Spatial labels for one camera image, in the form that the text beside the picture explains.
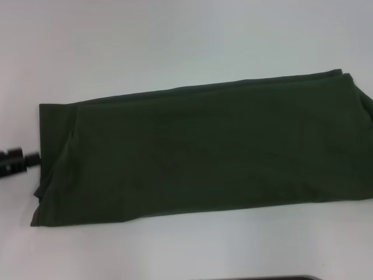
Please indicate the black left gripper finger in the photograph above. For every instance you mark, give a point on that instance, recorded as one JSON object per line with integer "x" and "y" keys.
{"x": 13, "y": 170}
{"x": 30, "y": 160}

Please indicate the dark green FREE t-shirt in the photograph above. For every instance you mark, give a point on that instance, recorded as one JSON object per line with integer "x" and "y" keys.
{"x": 204, "y": 151}

